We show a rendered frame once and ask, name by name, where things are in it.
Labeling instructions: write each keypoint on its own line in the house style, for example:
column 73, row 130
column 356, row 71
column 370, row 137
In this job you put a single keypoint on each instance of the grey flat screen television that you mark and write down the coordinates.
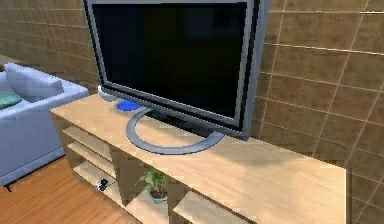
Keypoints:
column 173, row 56

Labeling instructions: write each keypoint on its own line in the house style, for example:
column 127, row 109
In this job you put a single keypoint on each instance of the small green houseplant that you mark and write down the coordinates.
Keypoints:
column 155, row 183

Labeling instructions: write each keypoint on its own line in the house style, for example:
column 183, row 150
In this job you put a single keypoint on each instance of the light wooden television stand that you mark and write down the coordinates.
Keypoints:
column 253, row 180

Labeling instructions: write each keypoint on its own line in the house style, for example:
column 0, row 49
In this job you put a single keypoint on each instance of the blue plate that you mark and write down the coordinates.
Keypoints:
column 127, row 106

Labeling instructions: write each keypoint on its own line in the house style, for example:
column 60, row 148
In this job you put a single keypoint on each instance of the small black and white object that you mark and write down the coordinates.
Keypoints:
column 102, row 184

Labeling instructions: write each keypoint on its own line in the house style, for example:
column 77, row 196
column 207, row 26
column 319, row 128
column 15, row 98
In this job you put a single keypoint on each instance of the pale blue sofa cushion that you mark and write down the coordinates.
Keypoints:
column 31, row 81

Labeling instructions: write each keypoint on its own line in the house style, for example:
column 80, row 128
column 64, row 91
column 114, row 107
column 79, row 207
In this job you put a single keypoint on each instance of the pale blue sofa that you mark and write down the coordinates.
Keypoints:
column 30, row 133

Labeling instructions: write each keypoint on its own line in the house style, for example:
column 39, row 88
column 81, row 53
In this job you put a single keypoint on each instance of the green cushion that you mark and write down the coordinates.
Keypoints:
column 8, row 99

